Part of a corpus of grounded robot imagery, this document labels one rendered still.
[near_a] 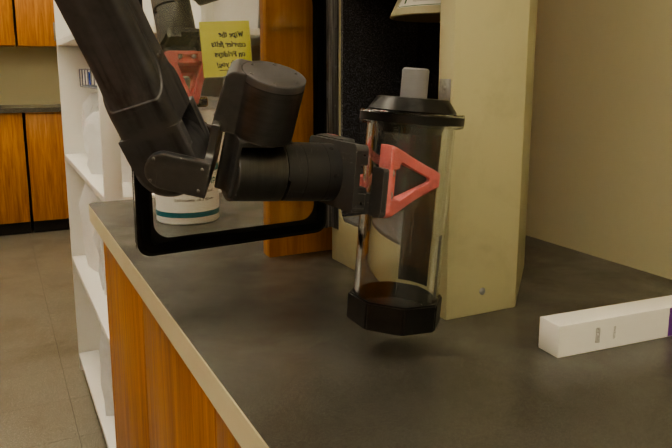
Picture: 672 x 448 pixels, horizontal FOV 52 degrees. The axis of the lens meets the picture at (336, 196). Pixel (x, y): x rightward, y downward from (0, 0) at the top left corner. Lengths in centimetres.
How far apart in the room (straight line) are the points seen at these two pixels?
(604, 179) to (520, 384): 59
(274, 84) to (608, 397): 43
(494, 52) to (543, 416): 42
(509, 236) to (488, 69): 21
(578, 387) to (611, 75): 63
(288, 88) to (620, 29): 74
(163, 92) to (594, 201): 85
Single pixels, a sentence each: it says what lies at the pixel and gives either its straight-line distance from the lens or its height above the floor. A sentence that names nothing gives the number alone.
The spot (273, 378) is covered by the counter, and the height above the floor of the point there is 94.
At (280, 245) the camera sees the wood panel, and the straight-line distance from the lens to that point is 114.
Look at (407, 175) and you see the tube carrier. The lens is 68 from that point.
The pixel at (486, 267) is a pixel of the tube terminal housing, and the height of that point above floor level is 100.
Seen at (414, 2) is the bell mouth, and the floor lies 133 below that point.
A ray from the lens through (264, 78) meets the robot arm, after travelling 59.
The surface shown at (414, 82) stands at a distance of 70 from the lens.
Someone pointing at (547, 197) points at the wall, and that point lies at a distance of 133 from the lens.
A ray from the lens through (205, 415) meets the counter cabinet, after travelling 93.
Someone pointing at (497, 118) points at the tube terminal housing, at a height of 119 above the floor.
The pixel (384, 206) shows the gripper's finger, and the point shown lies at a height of 112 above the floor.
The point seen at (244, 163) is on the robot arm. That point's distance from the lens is 61.
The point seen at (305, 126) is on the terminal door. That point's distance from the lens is 105.
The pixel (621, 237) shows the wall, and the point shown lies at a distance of 122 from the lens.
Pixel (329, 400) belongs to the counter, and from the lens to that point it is 67.
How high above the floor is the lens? 124
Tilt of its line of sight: 10 degrees down
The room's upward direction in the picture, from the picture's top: straight up
